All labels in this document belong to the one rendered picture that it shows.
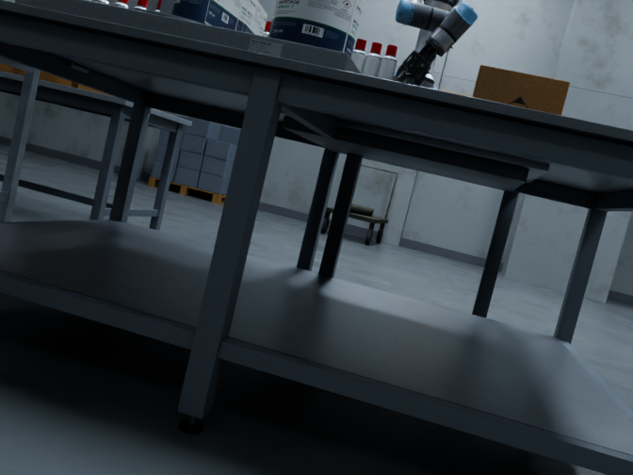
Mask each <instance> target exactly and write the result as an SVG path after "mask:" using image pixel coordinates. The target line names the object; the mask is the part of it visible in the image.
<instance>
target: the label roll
mask: <svg viewBox="0 0 633 475"><path fill-rule="evenodd" d="M363 7H364V3H363V1H362V0H276V4H275V8H274V11H273V16H272V20H271V25H270V29H269V32H268V36H269V37H270V38H274V39H279V40H284V41H293V42H297V43H302V44H307V45H312V46H316V47H321V48H326V49H331V50H335V51H340V52H345V53H348V54H349V56H350V57H351V55H352V51H353V47H354V43H355V40H356V35H357V31H358V27H359V23H360V20H361V15H362V11H363Z"/></svg>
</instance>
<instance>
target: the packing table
mask: <svg viewBox="0 0 633 475"><path fill-rule="evenodd" d="M23 81H24V77H23V76H22V75H18V74H11V73H7V72H2V71H0V91H2V92H5V93H9V94H14V95H18V96H21V91H22V85H23ZM35 100H38V101H42V102H46V103H50V104H54V105H58V106H65V107H69V108H73V109H78V110H82V111H86V112H89V113H94V114H98V115H102V116H107V117H110V118H111V119H110V123H109V127H108V132H107V137H106V141H105V149H104V154H103V159H102V163H101V168H100V172H99V177H98V181H97V186H96V190H95V195H94V199H92V198H90V197H86V196H82V195H78V194H75V193H71V192H68V191H64V190H61V189H57V188H50V187H47V186H44V185H40V184H36V183H33V182H29V181H25V180H23V179H19V184H18V186H19V187H23V188H29V189H33V190H36V191H39V192H43V193H47V194H51V195H54V196H57V197H61V198H64V199H68V200H72V201H75V202H78V203H82V204H86V205H92V209H91V213H90V218H89V220H90V221H95V220H103V219H104V216H110V212H111V207H112V204H111V203H108V202H107V198H108V193H109V189H110V185H111V180H112V175H113V171H114V167H115V162H116V157H117V153H118V149H119V144H120V139H121V135H122V127H123V122H124V121H127V122H130V119H131V114H132V110H133V105H134V103H132V102H129V101H126V100H123V99H121V98H118V97H115V96H110V95H106V94H102V93H98V92H93V91H89V90H81V89H78V88H73V87H69V86H64V85H60V84H57V83H52V82H48V81H43V80H39V84H38V88H37V93H36V98H35ZM183 125H187V126H191V125H192V122H191V121H188V120H185V119H182V118H179V117H176V116H173V115H170V114H168V113H165V112H162V111H159V110H157V109H154V108H152V109H151V114H150V118H149V122H148V126H150V127H154V128H158V129H162V130H166V131H170V135H169V140H168V144H167V149H166V153H165V157H164V162H163V166H162V171H161V174H160V179H159V184H158V188H157V193H156V196H155V201H154V209H138V208H130V210H129V215H128V217H151V222H150V227H149V228H151V229H154V230H158V231H159V230H160V225H161V222H162V217H163V213H164V208H165V203H166V200H167V195H168V191H169V186H170V179H171V175H172V170H173V165H174V161H175V157H176V153H177V148H178V144H179V139H180V135H181V131H182V126H183Z"/></svg>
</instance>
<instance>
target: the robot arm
mask: <svg viewBox="0 0 633 475"><path fill-rule="evenodd" d="M459 1H460V0H400V1H399V3H398V8H397V12H396V17H395V19H396V22H398V23H401V24H404V25H409V26H413V27H416V28H420V31H419V35H418V39H417V43H416V47H415V50H413V51H412V52H411V54H409V55H408V57H407V58H406V59H407V60H408V59H409V58H410V57H411V58H410V59H409V60H408V61H407V60H406V59H405V60H404V61H403V62H402V63H403V64H402V65H400V67H399V68H398V71H397V72H395V73H394V77H393V81H397V82H400V83H405V84H410V85H415V86H419V87H424V88H428V89H433V90H437V88H436V87H435V86H433V85H434V79H433V77H432V72H433V68H434V64H435V60H436V57H437V55H438V56H440V57H442V56H443V55H444V54H445V53H446V52H447V51H448V50H449V48H451V49H453V47H454V46H453V44H454V43H455V42H456V41H457V40H458V39H459V38H460V37H461V36H462V35H463V34H464V33H465V32H466V31H467V29H468V28H469V27H470V26H472V25H473V23H474V22H475V21H476V20H477V18H478V14H477V12H476V11H475V10H474V9H473V8H472V7H471V6H470V5H469V4H467V3H466V2H461V3H460V4H459V5H458V3H459ZM457 5H458V6H457ZM456 6H457V7H456ZM453 7H455V8H454V9H453ZM452 9H453V10H452ZM451 10H452V11H451Z"/></svg>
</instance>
